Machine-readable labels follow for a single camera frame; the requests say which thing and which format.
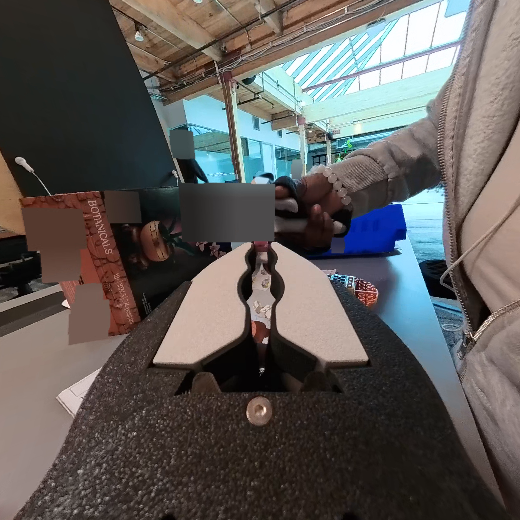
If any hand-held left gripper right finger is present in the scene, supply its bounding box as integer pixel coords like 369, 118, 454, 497
268, 242, 369, 369

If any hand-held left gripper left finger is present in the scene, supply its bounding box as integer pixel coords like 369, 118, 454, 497
153, 242, 252, 371

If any round orange lego pot build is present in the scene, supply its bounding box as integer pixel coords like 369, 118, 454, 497
328, 272, 379, 308

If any blue plastic bin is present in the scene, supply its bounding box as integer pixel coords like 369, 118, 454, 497
313, 203, 407, 259

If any person's right forearm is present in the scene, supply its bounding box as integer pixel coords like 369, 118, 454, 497
324, 104, 456, 218

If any grey desk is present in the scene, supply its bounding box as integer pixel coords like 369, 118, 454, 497
0, 236, 500, 520

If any person's right hand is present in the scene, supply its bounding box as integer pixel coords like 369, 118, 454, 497
275, 167, 352, 254

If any dark building set box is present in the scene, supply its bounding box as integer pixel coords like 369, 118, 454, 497
21, 187, 277, 335

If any black divider panel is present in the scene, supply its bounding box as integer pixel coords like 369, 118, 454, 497
0, 0, 178, 197

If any white bead bracelet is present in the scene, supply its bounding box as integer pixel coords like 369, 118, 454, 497
313, 164, 352, 208

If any white cord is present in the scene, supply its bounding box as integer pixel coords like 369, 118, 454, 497
439, 207, 520, 287

